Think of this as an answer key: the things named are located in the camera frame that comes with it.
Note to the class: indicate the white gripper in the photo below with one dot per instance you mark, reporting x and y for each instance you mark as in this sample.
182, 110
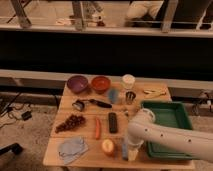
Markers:
133, 145

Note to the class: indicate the blue sponge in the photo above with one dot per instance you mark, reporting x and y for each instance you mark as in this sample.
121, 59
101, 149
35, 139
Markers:
124, 149

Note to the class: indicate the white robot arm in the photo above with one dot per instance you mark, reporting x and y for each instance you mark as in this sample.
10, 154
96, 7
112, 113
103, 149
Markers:
142, 127

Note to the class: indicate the orange fruit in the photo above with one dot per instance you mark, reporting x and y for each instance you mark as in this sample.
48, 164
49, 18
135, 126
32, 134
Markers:
108, 147

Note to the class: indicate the orange carrot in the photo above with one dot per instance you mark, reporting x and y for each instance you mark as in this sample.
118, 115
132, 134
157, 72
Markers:
98, 129

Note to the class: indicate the black remote control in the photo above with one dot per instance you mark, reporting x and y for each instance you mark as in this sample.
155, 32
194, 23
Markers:
112, 119

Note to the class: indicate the metal spoon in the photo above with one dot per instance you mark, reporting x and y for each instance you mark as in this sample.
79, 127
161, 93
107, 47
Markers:
126, 112

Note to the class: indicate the green plastic tray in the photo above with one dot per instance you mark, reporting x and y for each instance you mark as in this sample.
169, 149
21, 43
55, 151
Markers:
169, 114

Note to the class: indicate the metal cup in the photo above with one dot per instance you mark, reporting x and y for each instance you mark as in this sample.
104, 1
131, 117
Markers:
130, 96

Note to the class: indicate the blue grey cloth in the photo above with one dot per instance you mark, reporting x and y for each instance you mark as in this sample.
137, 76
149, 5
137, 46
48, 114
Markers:
71, 149

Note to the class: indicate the blue translucent cup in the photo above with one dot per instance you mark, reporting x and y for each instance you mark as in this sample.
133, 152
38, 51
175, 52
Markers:
113, 95

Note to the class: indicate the bunch of dark grapes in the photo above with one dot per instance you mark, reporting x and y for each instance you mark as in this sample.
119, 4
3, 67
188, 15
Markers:
71, 123

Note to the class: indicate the banana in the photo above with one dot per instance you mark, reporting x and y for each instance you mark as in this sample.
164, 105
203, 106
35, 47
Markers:
153, 93

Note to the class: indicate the white cup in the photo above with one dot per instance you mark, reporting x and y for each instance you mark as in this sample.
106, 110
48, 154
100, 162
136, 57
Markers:
128, 81

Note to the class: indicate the red bowl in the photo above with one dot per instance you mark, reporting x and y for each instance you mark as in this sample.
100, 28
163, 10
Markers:
100, 84

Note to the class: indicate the purple bowl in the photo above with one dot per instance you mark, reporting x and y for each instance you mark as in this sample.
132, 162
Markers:
77, 83

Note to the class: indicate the black power adapter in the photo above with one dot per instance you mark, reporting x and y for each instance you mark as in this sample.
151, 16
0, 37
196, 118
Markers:
26, 115

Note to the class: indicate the person in background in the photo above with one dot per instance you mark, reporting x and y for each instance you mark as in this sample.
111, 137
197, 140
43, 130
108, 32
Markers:
143, 13

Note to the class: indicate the black handled brush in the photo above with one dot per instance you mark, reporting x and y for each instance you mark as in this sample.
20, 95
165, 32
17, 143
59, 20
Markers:
80, 104

